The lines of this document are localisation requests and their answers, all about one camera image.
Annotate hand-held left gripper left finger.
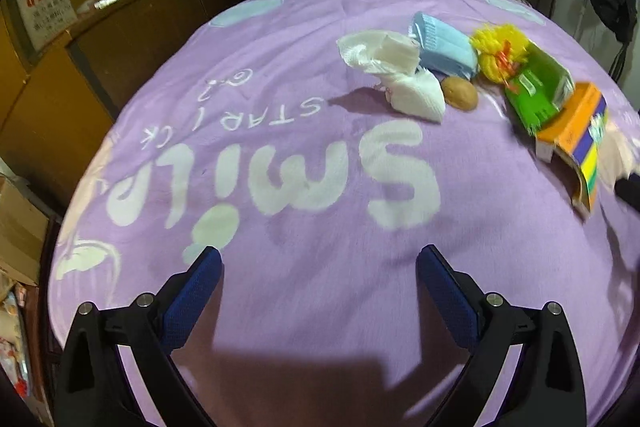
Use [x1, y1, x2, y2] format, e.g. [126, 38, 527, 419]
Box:
[52, 245, 223, 427]

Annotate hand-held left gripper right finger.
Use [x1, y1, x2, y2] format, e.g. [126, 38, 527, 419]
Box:
[416, 244, 587, 427]

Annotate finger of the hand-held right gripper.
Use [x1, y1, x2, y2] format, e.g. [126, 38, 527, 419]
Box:
[614, 172, 640, 208]

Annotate white tissue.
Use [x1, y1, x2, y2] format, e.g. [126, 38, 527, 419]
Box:
[336, 31, 447, 124]
[597, 114, 640, 188]

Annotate orange cardboard box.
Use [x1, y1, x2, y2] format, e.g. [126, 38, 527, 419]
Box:
[535, 82, 611, 220]

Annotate green packet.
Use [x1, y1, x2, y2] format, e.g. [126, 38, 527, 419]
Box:
[502, 42, 576, 135]

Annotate yellow fluffy toy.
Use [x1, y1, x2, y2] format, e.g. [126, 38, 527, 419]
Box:
[469, 23, 531, 84]

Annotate blue face mask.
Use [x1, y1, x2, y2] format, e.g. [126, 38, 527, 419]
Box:
[407, 11, 480, 82]

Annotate black metal coat rack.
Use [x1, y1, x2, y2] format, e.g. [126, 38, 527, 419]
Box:
[607, 37, 632, 82]

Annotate purple printed blanket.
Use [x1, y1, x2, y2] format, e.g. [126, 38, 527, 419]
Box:
[40, 0, 640, 427]

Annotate printed plastic bag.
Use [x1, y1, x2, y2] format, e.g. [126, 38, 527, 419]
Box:
[0, 279, 36, 403]

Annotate small brown potato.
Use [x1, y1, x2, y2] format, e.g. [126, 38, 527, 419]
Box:
[440, 76, 479, 112]

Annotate wooden glass cabinet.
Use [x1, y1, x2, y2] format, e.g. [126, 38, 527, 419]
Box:
[0, 0, 261, 218]

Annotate red and white sign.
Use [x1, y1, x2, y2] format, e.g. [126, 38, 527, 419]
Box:
[11, 0, 80, 52]

